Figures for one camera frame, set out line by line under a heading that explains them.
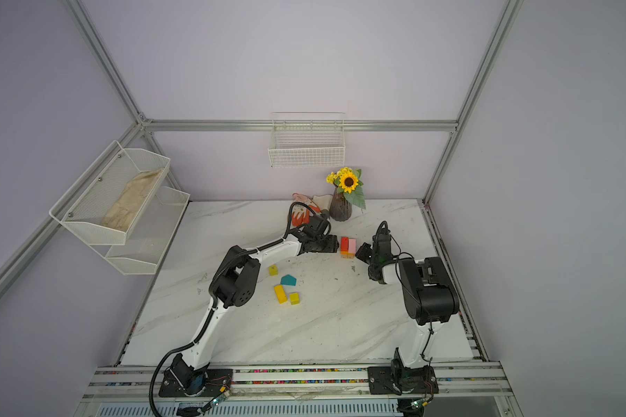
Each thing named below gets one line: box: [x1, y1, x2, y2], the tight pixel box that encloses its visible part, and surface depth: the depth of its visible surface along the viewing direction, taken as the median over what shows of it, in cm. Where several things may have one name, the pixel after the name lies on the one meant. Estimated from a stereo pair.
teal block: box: [279, 274, 297, 286], surface depth 97 cm
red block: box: [339, 236, 349, 252], surface depth 103 cm
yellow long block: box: [273, 284, 288, 305], surface depth 92 cm
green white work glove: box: [312, 193, 333, 212], surface depth 121 cm
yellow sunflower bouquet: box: [326, 166, 367, 211], surface depth 97 cm
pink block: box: [347, 238, 357, 254], surface depth 103 cm
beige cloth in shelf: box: [101, 168, 163, 232], surface depth 81 cm
